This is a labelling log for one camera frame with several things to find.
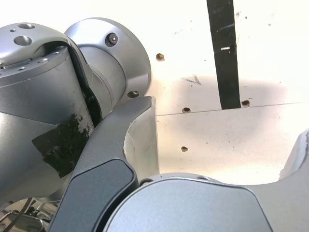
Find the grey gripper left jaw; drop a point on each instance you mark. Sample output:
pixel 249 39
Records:
pixel 103 149

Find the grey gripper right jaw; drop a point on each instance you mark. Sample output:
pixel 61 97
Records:
pixel 193 205

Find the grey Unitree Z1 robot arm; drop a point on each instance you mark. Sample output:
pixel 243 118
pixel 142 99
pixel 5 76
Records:
pixel 48 91

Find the black tape strip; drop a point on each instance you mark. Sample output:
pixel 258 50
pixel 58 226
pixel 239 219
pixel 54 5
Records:
pixel 225 60

